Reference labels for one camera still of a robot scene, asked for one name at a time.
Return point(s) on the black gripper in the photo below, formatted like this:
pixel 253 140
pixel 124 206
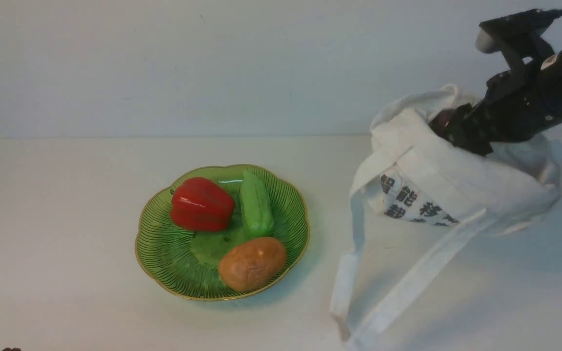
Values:
pixel 512 111

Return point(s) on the white cloth tote bag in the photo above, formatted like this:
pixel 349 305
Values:
pixel 414 175

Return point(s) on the dark purple eggplant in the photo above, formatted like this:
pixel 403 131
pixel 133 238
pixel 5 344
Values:
pixel 440 122

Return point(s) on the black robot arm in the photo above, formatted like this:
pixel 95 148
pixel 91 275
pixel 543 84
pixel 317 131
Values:
pixel 550 85

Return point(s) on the green cucumber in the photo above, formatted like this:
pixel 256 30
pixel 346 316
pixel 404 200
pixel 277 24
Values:
pixel 256 209

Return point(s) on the green glass scalloped plate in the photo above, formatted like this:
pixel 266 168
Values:
pixel 184 263

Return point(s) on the brown potato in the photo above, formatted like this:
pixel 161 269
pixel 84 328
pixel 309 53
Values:
pixel 252 264

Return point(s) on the red bell pepper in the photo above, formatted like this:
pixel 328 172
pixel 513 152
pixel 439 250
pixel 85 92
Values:
pixel 200 205

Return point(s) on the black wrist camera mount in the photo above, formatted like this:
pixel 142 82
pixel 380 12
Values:
pixel 518 36

